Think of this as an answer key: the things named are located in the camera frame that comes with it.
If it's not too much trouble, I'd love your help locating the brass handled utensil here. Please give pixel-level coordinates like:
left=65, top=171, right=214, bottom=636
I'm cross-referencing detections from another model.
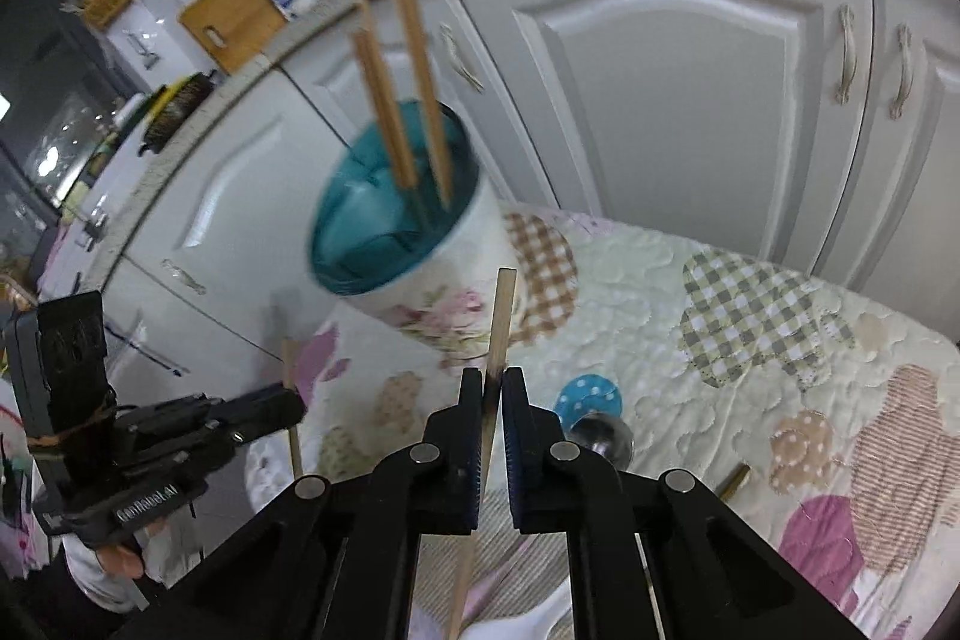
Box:
left=712, top=460, right=751, bottom=500

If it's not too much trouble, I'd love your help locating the person's left forearm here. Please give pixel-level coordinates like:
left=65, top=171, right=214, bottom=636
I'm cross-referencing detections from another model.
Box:
left=60, top=531, right=151, bottom=615

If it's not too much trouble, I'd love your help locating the metal spoon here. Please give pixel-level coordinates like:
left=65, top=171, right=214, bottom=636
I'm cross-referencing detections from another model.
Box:
left=570, top=413, right=635, bottom=468

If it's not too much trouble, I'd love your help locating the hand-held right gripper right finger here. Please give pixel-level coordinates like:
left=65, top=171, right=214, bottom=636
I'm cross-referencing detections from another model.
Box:
left=502, top=368, right=871, bottom=640

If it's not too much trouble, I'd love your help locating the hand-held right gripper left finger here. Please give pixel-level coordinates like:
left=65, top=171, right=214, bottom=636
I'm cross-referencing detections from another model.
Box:
left=112, top=368, right=486, bottom=640

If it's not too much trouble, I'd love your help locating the dark window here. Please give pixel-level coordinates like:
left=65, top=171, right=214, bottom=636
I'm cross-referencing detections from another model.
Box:
left=0, top=0, right=113, bottom=221

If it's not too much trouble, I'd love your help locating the person's left hand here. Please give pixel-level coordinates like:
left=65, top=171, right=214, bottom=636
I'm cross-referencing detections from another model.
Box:
left=96, top=526, right=149, bottom=582

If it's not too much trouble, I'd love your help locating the yellow lidded casserole pot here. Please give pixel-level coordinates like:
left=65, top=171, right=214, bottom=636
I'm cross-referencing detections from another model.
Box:
left=135, top=72, right=218, bottom=155

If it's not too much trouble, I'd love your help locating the metal faucet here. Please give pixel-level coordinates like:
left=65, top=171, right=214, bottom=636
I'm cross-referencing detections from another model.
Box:
left=75, top=209, right=113, bottom=251

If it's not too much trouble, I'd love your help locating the wooden cutting board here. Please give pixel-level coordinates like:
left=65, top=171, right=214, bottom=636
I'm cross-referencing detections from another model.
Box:
left=178, top=0, right=301, bottom=75

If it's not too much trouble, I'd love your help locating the patchwork quilt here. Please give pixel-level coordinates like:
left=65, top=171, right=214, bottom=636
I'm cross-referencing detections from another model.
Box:
left=240, top=201, right=960, bottom=640

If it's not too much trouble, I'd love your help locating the ornate cabinet door handle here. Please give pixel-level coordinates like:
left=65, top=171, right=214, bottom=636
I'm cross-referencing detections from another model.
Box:
left=439, top=21, right=487, bottom=94
left=161, top=257, right=207, bottom=296
left=889, top=23, right=914, bottom=120
left=834, top=2, right=857, bottom=105

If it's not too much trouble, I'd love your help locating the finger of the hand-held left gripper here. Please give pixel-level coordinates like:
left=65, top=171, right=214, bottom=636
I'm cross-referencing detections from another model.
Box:
left=150, top=425, right=246, bottom=477
left=204, top=383, right=308, bottom=444

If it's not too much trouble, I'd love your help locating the floral utensil holder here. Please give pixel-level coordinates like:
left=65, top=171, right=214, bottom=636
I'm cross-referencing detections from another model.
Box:
left=309, top=98, right=526, bottom=371

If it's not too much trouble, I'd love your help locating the hanging metal peeler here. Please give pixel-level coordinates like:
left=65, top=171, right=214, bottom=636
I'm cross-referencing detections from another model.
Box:
left=124, top=29, right=162, bottom=71

